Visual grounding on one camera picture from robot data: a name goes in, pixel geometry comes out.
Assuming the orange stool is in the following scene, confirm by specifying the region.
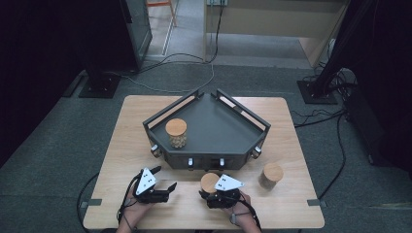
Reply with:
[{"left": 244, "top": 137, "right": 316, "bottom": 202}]
[{"left": 145, "top": 0, "right": 179, "bottom": 28}]

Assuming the person's left hand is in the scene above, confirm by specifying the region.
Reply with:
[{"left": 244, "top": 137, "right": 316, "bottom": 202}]
[{"left": 122, "top": 193, "right": 154, "bottom": 225}]

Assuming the glass jar of pale nuts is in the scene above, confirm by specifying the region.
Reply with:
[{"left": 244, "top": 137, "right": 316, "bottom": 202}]
[{"left": 164, "top": 117, "right": 189, "bottom": 150}]

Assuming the hand-held gripper cable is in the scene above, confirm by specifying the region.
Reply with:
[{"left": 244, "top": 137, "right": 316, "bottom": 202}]
[
  {"left": 116, "top": 171, "right": 144, "bottom": 231},
  {"left": 239, "top": 195, "right": 262, "bottom": 231}
]

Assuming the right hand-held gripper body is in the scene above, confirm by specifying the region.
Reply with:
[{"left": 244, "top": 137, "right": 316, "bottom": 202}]
[{"left": 205, "top": 174, "right": 246, "bottom": 210}]

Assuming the grey wrist strap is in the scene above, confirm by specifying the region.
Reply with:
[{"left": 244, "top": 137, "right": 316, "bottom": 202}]
[{"left": 228, "top": 210, "right": 251, "bottom": 227}]

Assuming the black stand with base plate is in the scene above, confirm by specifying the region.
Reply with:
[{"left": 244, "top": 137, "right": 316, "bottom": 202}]
[
  {"left": 296, "top": 0, "right": 380, "bottom": 106},
  {"left": 78, "top": 48, "right": 122, "bottom": 99}
]

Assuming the long black floor cable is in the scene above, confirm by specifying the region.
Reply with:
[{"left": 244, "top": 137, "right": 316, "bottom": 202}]
[{"left": 318, "top": 113, "right": 348, "bottom": 201}]

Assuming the black corner shelf rack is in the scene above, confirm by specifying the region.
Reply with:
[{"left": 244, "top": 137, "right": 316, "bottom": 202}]
[{"left": 142, "top": 88, "right": 272, "bottom": 172}]

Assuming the light wooden desk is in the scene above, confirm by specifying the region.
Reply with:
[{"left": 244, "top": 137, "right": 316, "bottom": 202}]
[{"left": 202, "top": 0, "right": 350, "bottom": 69}]

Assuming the person's right hand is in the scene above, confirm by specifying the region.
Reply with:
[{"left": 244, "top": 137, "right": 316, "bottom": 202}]
[{"left": 223, "top": 191, "right": 253, "bottom": 225}]

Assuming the grey floor cable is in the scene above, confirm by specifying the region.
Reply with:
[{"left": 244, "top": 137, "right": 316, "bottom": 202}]
[{"left": 106, "top": 62, "right": 216, "bottom": 95}]

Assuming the left hand-held gripper cable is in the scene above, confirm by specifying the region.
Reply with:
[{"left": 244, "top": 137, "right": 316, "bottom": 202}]
[{"left": 116, "top": 171, "right": 144, "bottom": 231}]

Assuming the grey tape piece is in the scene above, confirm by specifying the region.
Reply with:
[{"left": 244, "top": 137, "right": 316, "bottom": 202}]
[
  {"left": 80, "top": 198, "right": 103, "bottom": 209},
  {"left": 306, "top": 198, "right": 326, "bottom": 208}
]

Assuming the thin black floor cable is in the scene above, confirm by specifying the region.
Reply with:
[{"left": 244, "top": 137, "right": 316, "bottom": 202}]
[{"left": 291, "top": 108, "right": 346, "bottom": 128}]

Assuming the black equipment box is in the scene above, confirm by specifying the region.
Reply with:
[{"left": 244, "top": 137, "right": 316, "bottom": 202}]
[{"left": 342, "top": 86, "right": 387, "bottom": 167}]

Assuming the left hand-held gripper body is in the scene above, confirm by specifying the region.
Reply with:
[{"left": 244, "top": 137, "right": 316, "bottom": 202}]
[{"left": 133, "top": 167, "right": 172, "bottom": 205}]

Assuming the right hand-held gripper cable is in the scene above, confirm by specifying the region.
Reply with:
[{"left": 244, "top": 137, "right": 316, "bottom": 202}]
[{"left": 239, "top": 195, "right": 262, "bottom": 231}]

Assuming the glass-sided black cabinet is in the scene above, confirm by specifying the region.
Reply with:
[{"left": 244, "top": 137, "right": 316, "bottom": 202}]
[{"left": 74, "top": 0, "right": 154, "bottom": 73}]

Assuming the glass jar with wooden lid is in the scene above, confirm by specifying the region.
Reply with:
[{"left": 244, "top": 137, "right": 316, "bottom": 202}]
[
  {"left": 257, "top": 162, "right": 285, "bottom": 190},
  {"left": 199, "top": 172, "right": 222, "bottom": 195}
]

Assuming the black cable under table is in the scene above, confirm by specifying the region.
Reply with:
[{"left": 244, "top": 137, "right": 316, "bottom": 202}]
[{"left": 76, "top": 172, "right": 100, "bottom": 233}]

